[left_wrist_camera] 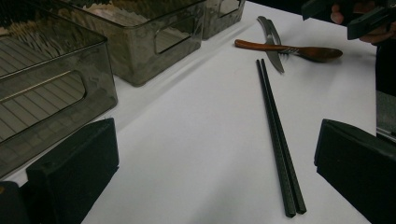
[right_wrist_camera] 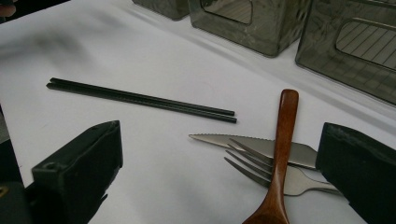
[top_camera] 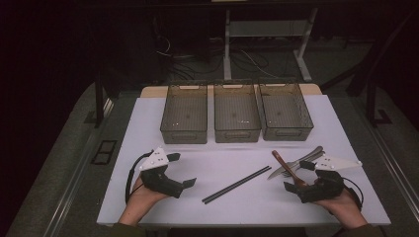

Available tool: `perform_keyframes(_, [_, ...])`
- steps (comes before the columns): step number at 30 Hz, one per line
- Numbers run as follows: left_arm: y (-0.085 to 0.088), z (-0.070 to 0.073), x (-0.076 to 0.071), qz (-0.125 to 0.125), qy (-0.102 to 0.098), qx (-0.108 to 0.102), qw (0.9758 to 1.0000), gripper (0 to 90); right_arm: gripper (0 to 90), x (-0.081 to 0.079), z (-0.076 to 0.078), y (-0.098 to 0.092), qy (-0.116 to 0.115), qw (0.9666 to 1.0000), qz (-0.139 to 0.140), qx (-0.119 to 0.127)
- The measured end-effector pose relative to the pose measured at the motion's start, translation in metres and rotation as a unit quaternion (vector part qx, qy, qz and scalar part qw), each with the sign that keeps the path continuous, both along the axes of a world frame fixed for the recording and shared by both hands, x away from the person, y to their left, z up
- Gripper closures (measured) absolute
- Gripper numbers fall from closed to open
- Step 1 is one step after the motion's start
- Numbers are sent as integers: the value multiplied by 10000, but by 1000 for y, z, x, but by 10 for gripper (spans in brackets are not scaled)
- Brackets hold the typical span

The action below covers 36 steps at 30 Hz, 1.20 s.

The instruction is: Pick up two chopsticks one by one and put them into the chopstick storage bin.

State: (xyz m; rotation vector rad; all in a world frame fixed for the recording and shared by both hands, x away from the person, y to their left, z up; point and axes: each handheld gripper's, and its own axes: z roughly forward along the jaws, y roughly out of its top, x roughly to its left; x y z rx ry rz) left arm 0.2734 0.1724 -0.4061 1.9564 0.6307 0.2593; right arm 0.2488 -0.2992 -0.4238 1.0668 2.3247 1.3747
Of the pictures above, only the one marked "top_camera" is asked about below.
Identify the white metal desk frame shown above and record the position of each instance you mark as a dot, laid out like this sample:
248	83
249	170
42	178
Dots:
268	28

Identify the smoky clear plastic bin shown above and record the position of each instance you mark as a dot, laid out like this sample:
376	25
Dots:
285	112
236	113
184	113

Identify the black floor frame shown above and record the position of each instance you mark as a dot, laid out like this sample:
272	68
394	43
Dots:
99	161

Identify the black chopstick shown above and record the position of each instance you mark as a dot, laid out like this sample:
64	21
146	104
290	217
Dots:
235	183

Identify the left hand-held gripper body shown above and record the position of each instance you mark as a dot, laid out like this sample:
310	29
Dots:
158	179

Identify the steel table knife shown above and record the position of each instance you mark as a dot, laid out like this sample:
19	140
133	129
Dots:
280	172

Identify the black metal stand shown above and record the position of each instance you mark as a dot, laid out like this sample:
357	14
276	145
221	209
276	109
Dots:
371	102
99	98

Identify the person's right hand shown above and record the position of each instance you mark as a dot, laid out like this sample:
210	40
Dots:
342	205

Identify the steel fork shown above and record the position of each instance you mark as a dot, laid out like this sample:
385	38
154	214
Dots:
301	163

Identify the brown wooden spoon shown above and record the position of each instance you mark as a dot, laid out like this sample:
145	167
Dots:
286	167

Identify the person's left hand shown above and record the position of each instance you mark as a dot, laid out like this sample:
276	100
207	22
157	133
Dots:
145	197

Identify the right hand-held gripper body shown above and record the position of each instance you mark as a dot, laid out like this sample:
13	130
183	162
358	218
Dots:
324	191

